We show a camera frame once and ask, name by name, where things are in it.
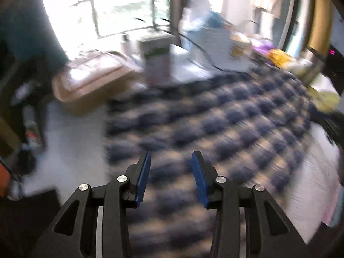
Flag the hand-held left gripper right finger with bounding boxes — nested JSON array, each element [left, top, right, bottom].
[[191, 150, 312, 258]]

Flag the green and white milk carton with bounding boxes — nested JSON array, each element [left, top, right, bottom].
[[138, 36, 173, 87]]

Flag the purple cloth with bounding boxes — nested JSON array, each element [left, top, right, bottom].
[[252, 39, 275, 57]]

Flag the black cable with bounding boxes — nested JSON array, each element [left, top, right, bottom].
[[178, 32, 251, 72]]

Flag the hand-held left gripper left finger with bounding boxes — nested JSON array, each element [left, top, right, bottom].
[[31, 150, 152, 258]]

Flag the white plastic basket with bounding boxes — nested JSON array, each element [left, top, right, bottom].
[[180, 26, 252, 72]]

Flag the black monitor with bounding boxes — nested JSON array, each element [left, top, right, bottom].
[[322, 42, 344, 87]]

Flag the tablet with orange screen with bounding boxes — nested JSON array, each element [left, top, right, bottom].
[[0, 157, 13, 197]]

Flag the yellow packet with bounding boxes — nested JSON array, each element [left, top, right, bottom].
[[266, 49, 295, 66]]

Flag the plaid pants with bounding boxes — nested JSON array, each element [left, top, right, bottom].
[[103, 67, 321, 258]]

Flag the cream mug with bear print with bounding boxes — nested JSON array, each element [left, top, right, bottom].
[[229, 31, 253, 61]]

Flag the dark window post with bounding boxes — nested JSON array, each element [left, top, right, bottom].
[[169, 0, 197, 31]]

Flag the teal curtain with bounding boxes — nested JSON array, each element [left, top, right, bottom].
[[0, 0, 69, 68]]

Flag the yellow tissue pack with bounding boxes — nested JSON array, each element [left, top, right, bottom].
[[309, 85, 341, 114]]

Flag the yellow curtain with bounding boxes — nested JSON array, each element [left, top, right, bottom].
[[306, 0, 339, 57]]

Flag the black cloth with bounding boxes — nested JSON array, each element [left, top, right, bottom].
[[0, 189, 63, 258]]

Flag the beige storage box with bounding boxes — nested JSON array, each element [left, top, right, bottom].
[[52, 49, 144, 116]]

